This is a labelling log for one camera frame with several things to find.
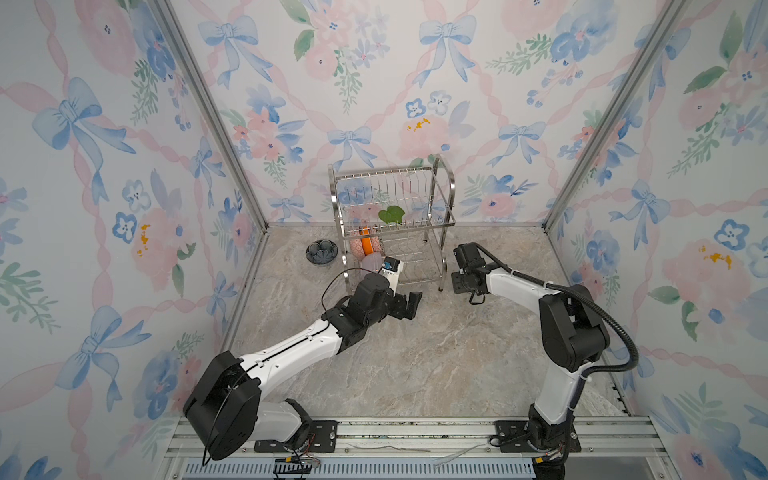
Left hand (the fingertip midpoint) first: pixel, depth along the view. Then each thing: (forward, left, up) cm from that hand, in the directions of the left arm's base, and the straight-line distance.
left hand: (409, 287), depth 80 cm
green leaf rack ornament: (+20, +4, +8) cm, 22 cm away
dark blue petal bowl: (+25, +30, -16) cm, 42 cm away
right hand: (+13, -20, -14) cm, 28 cm away
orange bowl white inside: (+21, +13, -6) cm, 25 cm away
